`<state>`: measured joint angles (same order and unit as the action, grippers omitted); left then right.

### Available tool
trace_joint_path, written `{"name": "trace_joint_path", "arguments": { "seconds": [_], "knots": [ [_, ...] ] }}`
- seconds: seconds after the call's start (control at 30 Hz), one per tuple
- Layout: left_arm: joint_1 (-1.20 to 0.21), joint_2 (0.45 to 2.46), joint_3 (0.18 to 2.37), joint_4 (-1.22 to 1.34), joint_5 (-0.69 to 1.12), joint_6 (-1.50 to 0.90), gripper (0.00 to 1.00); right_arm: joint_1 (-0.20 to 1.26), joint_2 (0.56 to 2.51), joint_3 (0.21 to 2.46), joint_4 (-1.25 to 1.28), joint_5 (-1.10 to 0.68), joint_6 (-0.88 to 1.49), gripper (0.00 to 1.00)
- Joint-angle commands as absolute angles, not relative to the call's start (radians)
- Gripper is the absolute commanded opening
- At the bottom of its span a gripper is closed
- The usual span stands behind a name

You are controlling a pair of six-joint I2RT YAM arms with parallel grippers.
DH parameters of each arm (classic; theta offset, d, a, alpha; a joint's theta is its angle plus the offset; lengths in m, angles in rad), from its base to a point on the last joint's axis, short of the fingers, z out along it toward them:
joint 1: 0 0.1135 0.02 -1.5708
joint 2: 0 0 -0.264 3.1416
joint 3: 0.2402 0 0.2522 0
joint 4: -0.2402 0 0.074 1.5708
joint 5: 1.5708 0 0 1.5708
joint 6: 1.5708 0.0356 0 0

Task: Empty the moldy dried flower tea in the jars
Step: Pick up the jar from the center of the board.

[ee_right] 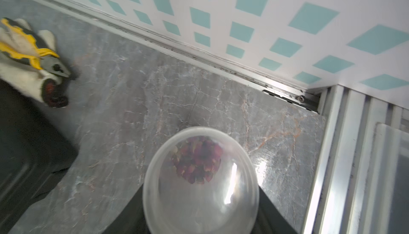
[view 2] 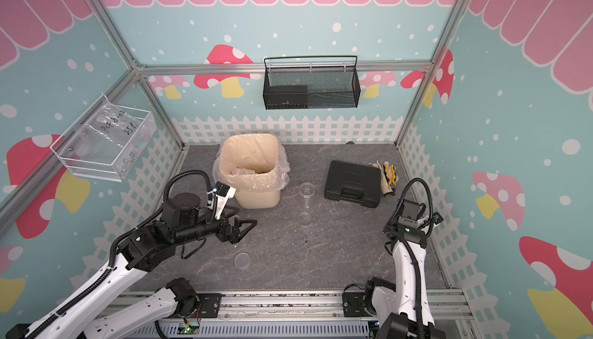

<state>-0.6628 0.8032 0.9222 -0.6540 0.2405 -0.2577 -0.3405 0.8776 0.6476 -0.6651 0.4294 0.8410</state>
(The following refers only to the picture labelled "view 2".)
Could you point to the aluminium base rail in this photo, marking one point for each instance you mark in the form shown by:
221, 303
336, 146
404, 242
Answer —
245, 314

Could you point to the black plastic case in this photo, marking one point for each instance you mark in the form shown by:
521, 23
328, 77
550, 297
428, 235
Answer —
353, 183

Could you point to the black wire mesh basket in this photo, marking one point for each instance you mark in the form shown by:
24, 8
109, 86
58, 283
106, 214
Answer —
332, 81

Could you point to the white yellow work gloves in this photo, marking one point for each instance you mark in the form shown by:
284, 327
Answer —
388, 177

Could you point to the clear wire wall basket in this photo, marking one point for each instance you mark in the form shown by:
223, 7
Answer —
60, 147

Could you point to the cream trash bin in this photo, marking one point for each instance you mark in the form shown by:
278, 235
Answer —
257, 200

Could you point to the plastic bag in basket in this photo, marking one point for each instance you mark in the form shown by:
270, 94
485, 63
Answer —
112, 140

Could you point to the clear plastic bin liner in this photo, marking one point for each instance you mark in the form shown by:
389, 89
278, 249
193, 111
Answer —
255, 163

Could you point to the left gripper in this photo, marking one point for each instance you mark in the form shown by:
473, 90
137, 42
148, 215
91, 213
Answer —
225, 235

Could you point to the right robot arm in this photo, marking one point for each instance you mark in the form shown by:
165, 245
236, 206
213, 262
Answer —
402, 308

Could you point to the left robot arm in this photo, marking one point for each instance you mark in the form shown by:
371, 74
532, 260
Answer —
192, 209

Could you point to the clear plastic jar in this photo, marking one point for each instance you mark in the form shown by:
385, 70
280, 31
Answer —
307, 198

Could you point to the black box in basket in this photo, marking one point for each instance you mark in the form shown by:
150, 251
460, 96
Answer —
285, 97

